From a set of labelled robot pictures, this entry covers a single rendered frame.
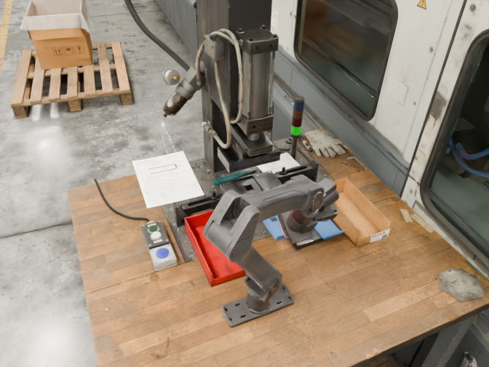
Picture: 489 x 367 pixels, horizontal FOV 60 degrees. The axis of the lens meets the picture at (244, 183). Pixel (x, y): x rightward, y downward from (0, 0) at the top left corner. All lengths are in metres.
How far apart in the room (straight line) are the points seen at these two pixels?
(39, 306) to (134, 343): 1.39
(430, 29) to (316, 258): 0.83
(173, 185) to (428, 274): 0.92
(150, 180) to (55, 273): 1.17
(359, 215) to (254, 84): 0.61
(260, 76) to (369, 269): 0.67
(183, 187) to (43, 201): 1.69
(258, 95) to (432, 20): 0.64
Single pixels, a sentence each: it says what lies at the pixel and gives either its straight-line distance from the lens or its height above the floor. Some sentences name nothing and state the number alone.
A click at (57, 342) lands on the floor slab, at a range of 2.39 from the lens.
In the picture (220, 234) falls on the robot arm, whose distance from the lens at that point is 0.90.
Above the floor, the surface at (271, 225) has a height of 0.99.
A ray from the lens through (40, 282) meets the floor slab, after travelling 2.65.
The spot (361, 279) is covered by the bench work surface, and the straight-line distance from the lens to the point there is 1.35.
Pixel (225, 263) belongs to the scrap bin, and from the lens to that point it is 1.33.
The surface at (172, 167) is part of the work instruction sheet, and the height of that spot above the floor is 0.90.
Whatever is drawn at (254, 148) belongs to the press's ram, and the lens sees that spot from 1.31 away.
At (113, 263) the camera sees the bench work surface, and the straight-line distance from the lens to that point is 1.39.
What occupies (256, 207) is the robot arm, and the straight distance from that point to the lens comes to 0.88.
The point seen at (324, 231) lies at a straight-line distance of 1.42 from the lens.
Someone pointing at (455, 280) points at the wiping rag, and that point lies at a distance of 1.43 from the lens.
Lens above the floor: 1.92
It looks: 39 degrees down
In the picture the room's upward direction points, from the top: 1 degrees clockwise
